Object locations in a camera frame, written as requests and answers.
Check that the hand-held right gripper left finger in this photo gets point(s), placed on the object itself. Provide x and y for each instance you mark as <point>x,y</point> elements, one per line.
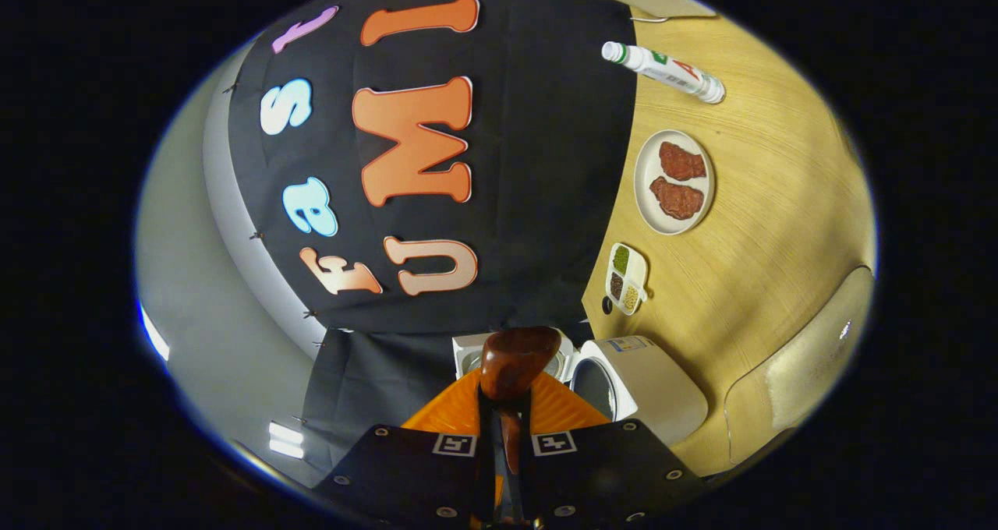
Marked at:
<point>485,468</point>

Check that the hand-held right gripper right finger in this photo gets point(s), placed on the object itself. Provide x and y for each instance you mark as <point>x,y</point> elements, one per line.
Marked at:
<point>528,475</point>

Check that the brown wooden spoon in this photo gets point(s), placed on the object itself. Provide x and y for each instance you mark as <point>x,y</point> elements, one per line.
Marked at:
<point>514,362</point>

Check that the white rice cooker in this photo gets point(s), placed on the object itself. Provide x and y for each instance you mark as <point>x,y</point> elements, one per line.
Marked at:
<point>655,382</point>

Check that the large ceiling light panel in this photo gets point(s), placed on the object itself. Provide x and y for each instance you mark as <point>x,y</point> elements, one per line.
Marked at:
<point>287,439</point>

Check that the divided white grain dish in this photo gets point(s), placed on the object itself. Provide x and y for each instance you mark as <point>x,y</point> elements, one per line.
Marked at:
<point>628,279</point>

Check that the black backdrop cloth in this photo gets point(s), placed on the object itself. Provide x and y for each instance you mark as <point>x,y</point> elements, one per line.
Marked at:
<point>546,203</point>

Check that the red meat piece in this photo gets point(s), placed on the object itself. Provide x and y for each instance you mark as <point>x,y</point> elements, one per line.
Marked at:
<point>681,161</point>
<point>678,199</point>

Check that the round beige plate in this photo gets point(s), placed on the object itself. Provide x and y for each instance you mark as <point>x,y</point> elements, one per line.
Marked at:
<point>647,179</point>

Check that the narrow ceiling light panel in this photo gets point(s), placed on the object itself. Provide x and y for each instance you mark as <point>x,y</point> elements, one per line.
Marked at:
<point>156,335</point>

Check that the white drink bottle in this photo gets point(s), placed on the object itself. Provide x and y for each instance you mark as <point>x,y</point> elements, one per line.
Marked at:
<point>670,72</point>

